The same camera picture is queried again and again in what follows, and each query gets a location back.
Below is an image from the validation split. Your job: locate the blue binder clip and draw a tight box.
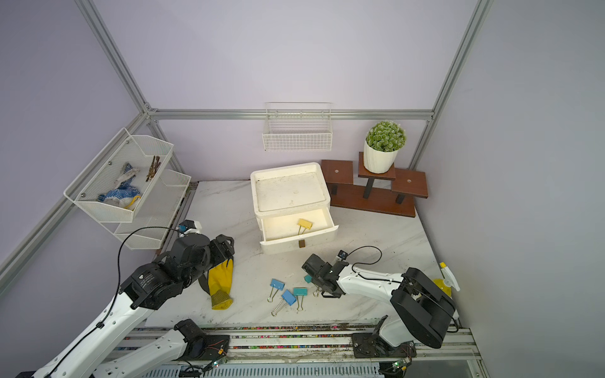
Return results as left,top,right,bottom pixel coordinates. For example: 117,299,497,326
267,279,285,302
271,290,297,317

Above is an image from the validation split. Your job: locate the white wire wall basket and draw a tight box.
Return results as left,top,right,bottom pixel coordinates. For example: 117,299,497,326
262,102,333,152

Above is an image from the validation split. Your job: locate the white three-drawer cabinet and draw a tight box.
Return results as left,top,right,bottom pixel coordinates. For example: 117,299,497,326
251,162,339,255

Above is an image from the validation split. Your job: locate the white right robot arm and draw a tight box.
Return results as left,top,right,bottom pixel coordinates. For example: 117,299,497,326
302,255,456,349

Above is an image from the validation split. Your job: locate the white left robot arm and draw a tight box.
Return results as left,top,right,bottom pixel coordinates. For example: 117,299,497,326
19,232,235,377

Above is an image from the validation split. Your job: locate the teal binder clip lower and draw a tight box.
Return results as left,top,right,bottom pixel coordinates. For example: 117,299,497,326
292,288,308,313

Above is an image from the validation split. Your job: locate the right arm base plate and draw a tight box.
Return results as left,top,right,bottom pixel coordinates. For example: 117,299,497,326
351,315,417,358

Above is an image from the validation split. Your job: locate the brown wooden stepped stand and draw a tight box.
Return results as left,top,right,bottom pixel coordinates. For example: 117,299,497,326
321,153,429,217

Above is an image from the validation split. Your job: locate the yellow rubber glove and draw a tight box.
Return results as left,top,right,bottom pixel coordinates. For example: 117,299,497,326
208,259,234,310

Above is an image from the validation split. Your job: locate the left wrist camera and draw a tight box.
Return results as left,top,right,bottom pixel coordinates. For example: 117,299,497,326
178,220,202,235

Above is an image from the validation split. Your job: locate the green potted plant white pot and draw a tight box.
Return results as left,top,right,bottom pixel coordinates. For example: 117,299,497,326
363,121,406,174

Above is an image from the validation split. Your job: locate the white mesh two-tier shelf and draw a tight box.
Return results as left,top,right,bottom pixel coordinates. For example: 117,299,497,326
64,129,191,250

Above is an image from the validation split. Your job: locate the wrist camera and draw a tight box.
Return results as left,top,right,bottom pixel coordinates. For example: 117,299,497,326
178,220,202,235
334,250,349,262

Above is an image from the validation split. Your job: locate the blue white cloth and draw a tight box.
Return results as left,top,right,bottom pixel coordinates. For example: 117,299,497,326
97,162,142,209

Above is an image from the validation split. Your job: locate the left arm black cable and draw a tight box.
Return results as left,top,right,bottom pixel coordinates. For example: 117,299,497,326
42,225,190,378

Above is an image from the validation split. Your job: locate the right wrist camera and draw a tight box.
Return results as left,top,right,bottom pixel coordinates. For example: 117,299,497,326
334,250,349,262

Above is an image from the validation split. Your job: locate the yellow spray bottle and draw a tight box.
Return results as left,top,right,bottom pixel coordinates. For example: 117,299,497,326
433,262,461,298

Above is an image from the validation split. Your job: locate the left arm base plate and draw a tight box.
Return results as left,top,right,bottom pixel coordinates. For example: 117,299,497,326
173,319,230,362

